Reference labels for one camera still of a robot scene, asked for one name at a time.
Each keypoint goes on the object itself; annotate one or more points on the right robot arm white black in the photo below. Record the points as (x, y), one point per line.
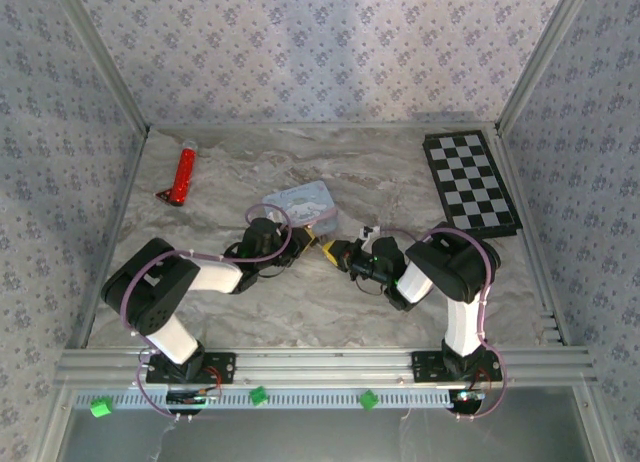
(457, 262)

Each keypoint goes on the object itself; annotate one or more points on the cartoon dog tin box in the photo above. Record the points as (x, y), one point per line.
(305, 202)

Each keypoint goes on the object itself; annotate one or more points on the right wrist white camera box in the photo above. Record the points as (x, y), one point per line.
(368, 231)

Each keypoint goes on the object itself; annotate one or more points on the long aluminium mounting rail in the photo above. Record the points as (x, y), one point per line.
(325, 367)

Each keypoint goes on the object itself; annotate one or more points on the black grey chessboard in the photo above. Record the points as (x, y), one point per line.
(467, 177)

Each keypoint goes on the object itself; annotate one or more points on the aluminium table side rail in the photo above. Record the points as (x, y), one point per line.
(517, 182)
(131, 172)

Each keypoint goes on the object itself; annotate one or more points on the green plastic block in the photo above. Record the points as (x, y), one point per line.
(369, 399)
(100, 407)
(258, 395)

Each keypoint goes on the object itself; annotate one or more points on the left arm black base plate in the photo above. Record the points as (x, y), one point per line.
(222, 367)

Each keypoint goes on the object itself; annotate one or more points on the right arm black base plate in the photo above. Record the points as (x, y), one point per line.
(425, 367)

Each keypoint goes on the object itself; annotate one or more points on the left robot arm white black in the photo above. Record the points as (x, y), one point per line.
(150, 292)

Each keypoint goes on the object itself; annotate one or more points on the aluminium corner post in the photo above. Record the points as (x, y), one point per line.
(100, 57)
(545, 57)

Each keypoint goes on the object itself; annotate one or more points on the grey metal panel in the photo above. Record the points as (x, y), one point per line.
(325, 437)

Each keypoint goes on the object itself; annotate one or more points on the black red triangular card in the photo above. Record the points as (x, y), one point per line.
(162, 196)

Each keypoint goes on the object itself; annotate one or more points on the red glitter microphone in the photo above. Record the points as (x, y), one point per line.
(183, 174)

